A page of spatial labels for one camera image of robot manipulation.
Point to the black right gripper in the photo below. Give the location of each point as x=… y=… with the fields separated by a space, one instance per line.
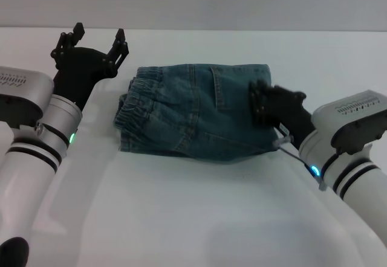
x=290 y=110

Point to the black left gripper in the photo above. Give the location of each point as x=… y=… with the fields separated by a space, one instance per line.
x=78 y=73

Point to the blue denim shorts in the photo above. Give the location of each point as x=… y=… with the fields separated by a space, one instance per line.
x=196 y=113

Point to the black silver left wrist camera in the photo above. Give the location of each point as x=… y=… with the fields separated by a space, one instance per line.
x=21 y=95

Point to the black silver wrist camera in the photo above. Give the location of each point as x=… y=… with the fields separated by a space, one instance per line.
x=347 y=119
x=21 y=95

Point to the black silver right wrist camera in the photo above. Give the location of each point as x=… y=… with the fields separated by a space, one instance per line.
x=347 y=119

